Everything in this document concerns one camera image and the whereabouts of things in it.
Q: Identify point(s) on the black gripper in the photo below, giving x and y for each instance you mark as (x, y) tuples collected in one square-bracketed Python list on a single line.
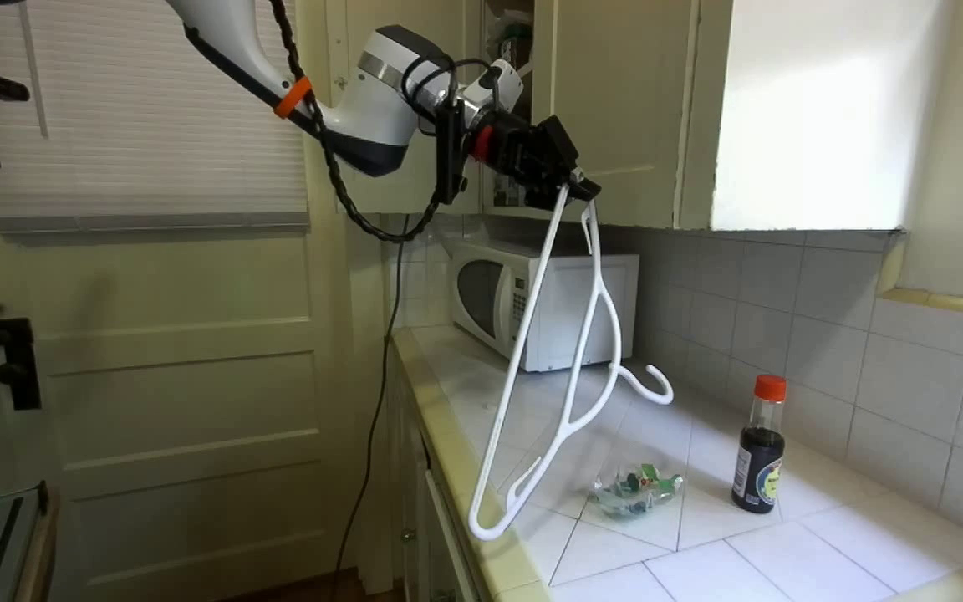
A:
[(526, 151)]

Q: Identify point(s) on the white plastic clothes hanger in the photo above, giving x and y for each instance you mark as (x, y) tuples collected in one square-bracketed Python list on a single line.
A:
[(569, 371)]

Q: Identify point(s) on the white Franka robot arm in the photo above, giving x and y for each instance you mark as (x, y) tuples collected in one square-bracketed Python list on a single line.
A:
[(383, 102)]

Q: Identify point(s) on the cream open cabinet door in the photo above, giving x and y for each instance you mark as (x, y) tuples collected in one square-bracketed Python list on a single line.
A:
[(635, 112)]

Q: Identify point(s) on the cream base cabinet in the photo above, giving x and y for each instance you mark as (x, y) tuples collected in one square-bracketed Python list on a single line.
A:
[(432, 537)]

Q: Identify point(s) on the white panelled door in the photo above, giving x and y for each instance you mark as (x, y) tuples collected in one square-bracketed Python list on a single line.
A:
[(192, 403)]

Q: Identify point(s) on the black door latch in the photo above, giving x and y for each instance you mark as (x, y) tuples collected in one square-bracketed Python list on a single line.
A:
[(11, 360)]

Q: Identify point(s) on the white microwave oven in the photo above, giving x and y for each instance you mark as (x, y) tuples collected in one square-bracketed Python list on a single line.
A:
[(603, 307)]

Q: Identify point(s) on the crumpled clear plastic wrapper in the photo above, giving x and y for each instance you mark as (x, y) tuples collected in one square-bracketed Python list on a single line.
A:
[(635, 492)]

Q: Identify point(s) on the soy sauce bottle orange cap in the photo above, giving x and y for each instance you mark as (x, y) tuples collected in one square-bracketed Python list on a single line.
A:
[(760, 455)]

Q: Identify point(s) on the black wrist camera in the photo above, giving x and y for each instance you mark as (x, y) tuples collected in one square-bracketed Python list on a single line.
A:
[(450, 157)]

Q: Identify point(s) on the cream wall cabinet body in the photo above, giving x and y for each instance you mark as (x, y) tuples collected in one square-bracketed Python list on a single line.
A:
[(816, 135)]

